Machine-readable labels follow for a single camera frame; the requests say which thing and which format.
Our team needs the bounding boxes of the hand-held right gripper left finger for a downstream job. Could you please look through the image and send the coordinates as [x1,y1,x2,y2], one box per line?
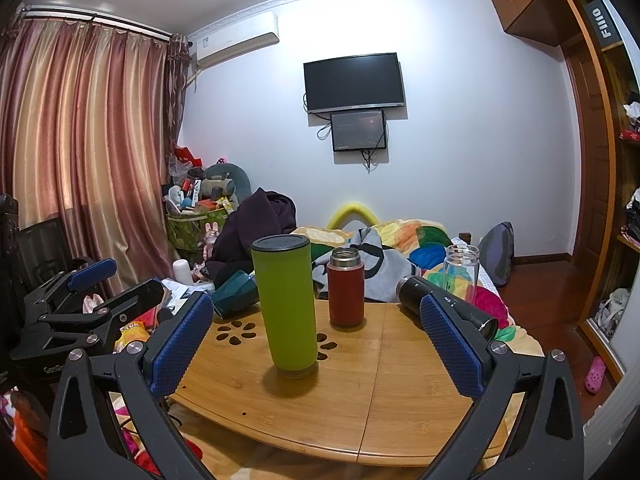
[47,290,216,480]

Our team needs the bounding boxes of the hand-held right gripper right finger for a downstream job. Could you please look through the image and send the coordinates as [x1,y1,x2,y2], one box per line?
[417,292,586,480]

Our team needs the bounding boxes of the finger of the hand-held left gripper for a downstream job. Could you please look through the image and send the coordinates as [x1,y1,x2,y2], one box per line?
[39,279,166,347]
[22,258,118,311]

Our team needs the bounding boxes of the black thermos cup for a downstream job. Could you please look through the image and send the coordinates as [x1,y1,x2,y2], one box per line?
[396,275,499,345]

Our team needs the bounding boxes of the teal faceted cup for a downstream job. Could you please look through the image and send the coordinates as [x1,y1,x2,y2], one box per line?
[211,270,261,320]

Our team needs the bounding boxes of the tall green tumbler cup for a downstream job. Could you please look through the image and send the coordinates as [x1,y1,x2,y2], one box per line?
[250,234,318,380]

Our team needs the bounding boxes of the red thermos cup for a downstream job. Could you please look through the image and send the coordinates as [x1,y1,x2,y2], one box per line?
[327,247,366,328]

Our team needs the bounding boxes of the yellow snack packet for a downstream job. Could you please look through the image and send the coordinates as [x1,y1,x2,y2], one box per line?
[114,321,151,353]

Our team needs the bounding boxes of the white plastic bottle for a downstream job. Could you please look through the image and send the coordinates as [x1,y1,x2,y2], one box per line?
[172,259,195,286]

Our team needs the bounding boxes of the black office chair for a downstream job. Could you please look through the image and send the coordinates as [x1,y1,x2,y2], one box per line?
[15,217,96,301]

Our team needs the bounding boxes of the clear glass bottle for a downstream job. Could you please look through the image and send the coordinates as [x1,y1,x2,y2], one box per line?
[442,244,481,306]

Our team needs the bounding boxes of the green storage basket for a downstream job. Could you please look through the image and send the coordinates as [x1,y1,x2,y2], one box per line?
[166,212,231,263]

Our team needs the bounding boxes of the pink bunny doll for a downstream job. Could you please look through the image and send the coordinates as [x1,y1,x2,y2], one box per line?
[202,222,221,256]

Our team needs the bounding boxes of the grey backpack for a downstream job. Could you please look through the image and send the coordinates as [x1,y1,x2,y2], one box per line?
[477,221,516,288]

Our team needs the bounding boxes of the grey sweater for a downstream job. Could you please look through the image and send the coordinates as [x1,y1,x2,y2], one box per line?
[312,226,426,303]

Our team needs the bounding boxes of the colourful patchwork blanket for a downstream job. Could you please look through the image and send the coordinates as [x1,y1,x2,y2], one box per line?
[292,219,546,358]

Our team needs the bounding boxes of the dark purple garment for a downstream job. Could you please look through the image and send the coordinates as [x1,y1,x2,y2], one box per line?
[205,187,298,288]

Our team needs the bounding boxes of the pink striped curtain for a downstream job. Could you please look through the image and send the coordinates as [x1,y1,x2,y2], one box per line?
[0,15,193,301]

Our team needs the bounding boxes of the pink clog shoe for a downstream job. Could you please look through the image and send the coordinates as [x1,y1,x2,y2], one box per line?
[585,356,607,395]

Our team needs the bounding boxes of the grey plush toy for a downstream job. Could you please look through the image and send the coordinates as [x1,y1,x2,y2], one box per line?
[202,160,253,201]

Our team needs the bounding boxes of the red plastic bag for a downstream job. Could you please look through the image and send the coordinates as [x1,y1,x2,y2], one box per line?
[174,145,203,168]

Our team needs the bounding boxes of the white bag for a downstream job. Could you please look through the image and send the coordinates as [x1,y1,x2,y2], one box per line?
[595,287,631,336]

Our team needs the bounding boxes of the yellow curved cushion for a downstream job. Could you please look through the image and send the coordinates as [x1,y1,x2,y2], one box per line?
[326,204,383,231]

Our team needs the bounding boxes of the wooden wardrobe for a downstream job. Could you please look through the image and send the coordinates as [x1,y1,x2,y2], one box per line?
[489,0,640,391]

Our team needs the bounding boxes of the white air conditioner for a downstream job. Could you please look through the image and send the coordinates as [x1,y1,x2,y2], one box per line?
[192,10,281,68]

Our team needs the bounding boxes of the black lettered sign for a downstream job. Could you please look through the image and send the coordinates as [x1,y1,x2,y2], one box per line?
[582,0,623,51]

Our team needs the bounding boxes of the small wall monitor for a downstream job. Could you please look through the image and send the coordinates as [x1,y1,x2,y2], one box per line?
[330,109,388,152]

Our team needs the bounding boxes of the large wall television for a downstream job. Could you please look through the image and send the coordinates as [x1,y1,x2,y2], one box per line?
[303,52,405,115]

